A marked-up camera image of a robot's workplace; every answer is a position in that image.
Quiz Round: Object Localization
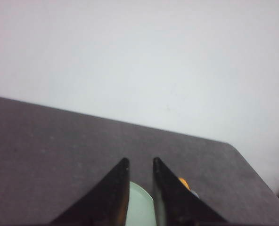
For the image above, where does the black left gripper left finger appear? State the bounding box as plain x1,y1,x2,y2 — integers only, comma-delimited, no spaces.
50,158,130,226

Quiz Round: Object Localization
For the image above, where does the green round plate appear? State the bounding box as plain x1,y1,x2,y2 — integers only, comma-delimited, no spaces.
125,182,156,226

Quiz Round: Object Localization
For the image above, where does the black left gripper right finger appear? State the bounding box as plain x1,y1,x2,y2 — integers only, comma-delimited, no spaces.
153,157,227,226

